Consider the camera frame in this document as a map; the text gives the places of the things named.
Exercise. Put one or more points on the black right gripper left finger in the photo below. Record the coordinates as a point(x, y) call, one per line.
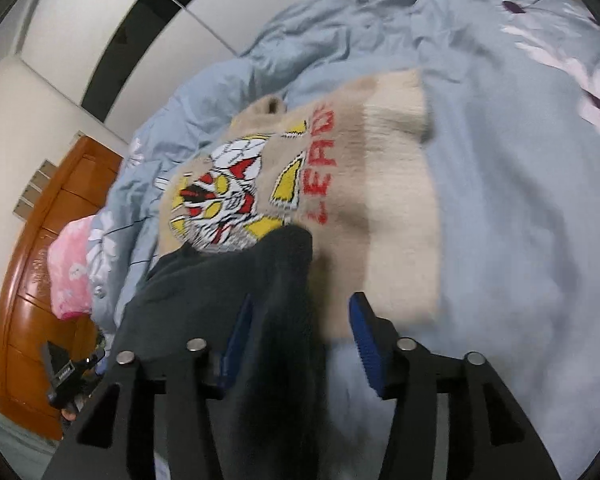
point(114, 436)

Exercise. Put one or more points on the pink patterned pillow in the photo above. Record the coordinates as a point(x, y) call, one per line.
point(70, 291)

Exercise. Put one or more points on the white wall switch panel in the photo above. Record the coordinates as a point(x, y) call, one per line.
point(33, 190)

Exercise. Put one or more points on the beige graphic knit sweater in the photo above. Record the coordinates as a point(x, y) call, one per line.
point(350, 168)

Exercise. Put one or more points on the white wardrobe with black stripe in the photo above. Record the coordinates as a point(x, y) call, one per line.
point(121, 60)

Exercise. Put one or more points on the person's hand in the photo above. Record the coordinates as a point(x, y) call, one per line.
point(69, 413)

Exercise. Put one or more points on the dark green knit garment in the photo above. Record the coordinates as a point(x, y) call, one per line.
point(253, 309)

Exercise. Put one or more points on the light blue floral duvet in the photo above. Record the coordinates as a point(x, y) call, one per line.
point(514, 91)

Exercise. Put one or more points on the brown wooden headboard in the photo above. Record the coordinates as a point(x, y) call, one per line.
point(78, 189)

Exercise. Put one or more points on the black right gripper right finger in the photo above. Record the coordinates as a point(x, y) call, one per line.
point(489, 434)

